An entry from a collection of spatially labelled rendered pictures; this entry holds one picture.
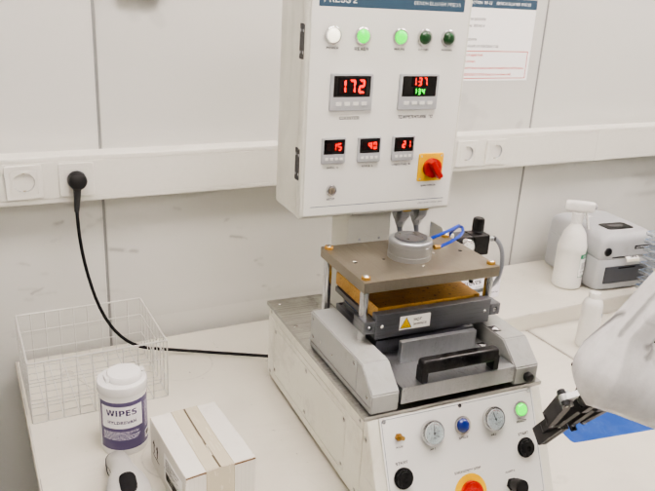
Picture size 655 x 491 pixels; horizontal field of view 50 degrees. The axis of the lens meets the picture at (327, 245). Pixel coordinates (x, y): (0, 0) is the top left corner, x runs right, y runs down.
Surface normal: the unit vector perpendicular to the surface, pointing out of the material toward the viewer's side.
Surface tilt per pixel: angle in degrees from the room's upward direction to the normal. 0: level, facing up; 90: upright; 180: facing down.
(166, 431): 2
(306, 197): 90
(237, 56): 90
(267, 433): 0
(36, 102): 90
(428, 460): 65
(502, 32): 90
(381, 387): 40
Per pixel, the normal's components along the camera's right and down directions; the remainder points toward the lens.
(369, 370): 0.30, -0.50
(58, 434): 0.05, -0.94
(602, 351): -0.79, -0.47
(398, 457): 0.39, -0.10
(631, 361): 0.15, 0.01
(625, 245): 0.36, 0.27
